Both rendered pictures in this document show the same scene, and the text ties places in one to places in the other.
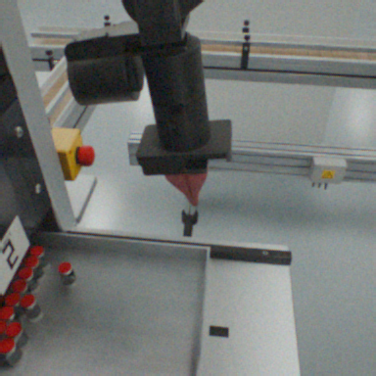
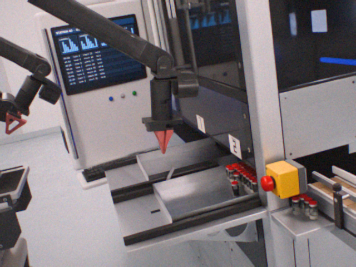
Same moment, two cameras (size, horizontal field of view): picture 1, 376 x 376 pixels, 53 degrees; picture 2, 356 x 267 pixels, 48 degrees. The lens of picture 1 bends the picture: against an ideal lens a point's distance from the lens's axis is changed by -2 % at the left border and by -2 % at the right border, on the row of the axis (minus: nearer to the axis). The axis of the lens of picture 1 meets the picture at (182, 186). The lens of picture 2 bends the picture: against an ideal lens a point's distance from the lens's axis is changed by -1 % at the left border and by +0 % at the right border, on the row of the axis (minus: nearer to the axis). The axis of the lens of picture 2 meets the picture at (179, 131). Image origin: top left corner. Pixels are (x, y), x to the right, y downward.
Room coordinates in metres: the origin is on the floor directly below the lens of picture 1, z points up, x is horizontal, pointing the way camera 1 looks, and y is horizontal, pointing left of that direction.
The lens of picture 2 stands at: (1.35, -0.31, 1.43)
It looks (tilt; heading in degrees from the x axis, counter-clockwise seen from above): 16 degrees down; 161
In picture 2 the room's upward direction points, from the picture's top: 10 degrees counter-clockwise
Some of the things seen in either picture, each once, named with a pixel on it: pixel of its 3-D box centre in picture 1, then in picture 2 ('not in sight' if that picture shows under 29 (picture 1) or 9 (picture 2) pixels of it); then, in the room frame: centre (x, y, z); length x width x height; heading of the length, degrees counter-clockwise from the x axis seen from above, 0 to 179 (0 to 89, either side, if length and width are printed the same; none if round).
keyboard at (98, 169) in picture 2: not in sight; (125, 163); (-0.41, 0.01, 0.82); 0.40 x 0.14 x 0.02; 91
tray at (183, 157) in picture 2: not in sight; (184, 158); (-0.04, 0.18, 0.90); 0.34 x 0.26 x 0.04; 83
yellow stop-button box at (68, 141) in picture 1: (60, 154); (285, 178); (0.56, 0.23, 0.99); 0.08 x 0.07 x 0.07; 83
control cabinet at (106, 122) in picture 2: not in sight; (102, 80); (-0.63, 0.03, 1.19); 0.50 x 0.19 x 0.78; 91
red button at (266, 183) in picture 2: (83, 156); (268, 183); (0.55, 0.18, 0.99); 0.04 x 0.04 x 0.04; 83
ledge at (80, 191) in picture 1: (56, 195); (306, 219); (0.58, 0.27, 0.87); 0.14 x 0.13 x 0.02; 83
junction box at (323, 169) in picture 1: (326, 170); not in sight; (1.11, -0.55, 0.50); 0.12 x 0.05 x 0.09; 83
